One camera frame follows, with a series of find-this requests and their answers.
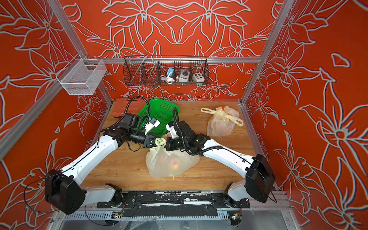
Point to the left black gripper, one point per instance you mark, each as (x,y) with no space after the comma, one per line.
(149,141)

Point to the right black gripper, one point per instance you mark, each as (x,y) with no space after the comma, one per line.
(170,147)

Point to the white orange-print plastic bag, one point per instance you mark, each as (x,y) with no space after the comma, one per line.
(162,163)

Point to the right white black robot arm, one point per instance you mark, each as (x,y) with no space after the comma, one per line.
(258,176)

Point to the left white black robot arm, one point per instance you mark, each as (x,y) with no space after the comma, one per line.
(63,187)

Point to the green plastic basket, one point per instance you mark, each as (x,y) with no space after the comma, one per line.
(162,111)

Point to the blue white small box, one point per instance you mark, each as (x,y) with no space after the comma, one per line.
(170,73)

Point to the white button remote box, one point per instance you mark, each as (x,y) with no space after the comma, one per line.
(198,78)

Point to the grey white timer device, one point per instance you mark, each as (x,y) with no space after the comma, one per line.
(184,76)

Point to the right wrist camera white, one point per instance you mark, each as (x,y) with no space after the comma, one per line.
(172,131)

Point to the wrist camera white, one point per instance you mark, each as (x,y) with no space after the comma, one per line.
(172,131)
(152,122)

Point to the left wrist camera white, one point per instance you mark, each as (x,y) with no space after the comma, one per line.
(152,122)

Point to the black wire wall basket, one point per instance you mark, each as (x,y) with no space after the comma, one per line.
(166,70)

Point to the clear plastic wall bin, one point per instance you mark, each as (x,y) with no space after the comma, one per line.
(82,77)

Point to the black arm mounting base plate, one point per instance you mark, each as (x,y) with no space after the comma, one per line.
(176,204)

